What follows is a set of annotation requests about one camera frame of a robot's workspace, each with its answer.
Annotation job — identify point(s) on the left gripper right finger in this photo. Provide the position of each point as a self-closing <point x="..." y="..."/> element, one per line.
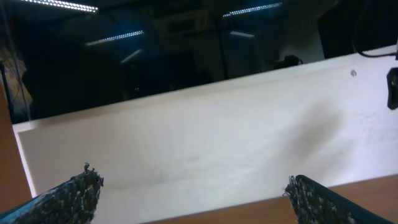
<point x="316" y="204"/>

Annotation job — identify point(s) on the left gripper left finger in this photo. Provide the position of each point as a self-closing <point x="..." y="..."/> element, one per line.
<point x="73" y="201"/>

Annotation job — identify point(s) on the dark window pane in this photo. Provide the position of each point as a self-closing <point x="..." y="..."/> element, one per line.
<point x="59" y="57"/>

